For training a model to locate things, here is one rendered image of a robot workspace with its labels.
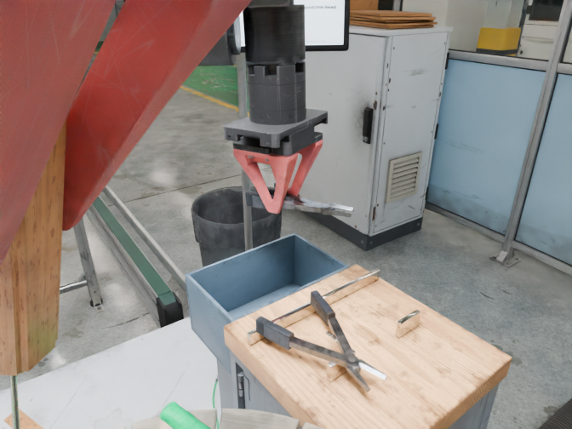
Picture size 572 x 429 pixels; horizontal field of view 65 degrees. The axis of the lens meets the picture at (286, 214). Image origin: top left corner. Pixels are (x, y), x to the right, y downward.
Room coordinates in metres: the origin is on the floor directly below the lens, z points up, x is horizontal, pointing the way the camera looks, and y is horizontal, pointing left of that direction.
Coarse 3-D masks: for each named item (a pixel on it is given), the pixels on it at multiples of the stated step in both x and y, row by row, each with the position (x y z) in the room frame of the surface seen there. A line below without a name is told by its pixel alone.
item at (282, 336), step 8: (256, 320) 0.33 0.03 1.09; (264, 320) 0.33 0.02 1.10; (256, 328) 0.33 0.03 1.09; (264, 328) 0.32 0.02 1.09; (272, 328) 0.32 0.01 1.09; (280, 328) 0.32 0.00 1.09; (264, 336) 0.32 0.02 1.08; (272, 336) 0.32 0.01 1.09; (280, 336) 0.31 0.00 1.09; (288, 336) 0.31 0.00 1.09; (280, 344) 0.31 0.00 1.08; (288, 344) 0.31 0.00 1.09
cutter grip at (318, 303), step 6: (312, 294) 0.37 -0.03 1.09; (318, 294) 0.37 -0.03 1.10; (312, 300) 0.37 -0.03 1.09; (318, 300) 0.36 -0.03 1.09; (324, 300) 0.36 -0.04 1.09; (312, 306) 0.37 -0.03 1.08; (318, 306) 0.35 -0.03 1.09; (324, 306) 0.35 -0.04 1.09; (318, 312) 0.35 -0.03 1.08; (324, 312) 0.34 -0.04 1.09; (330, 312) 0.34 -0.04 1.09; (324, 318) 0.34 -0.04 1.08
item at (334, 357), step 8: (296, 344) 0.30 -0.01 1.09; (304, 344) 0.30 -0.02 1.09; (312, 344) 0.30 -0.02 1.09; (312, 352) 0.29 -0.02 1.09; (320, 352) 0.29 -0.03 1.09; (328, 352) 0.29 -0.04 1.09; (336, 352) 0.29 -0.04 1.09; (328, 360) 0.29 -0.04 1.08; (336, 360) 0.28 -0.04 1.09; (344, 360) 0.28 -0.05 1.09
